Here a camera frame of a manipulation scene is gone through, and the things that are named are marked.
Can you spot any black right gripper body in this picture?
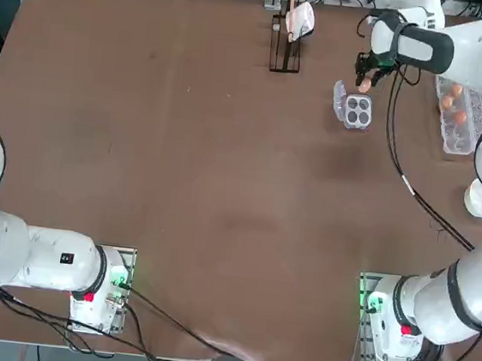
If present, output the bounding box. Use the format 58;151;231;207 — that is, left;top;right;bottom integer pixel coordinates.
354;50;395;76

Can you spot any small four-slot egg tray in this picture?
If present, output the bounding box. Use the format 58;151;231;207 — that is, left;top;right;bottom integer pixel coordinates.
328;78;377;134

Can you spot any transparent twelve-slot egg tray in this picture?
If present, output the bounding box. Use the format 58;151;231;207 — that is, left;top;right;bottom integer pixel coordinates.
427;75;482;158

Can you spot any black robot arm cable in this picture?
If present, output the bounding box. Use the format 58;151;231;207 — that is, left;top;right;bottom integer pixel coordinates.
372;62;482;251

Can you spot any black base power cable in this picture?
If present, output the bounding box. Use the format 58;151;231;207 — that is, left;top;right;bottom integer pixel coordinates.
118;282;275;361

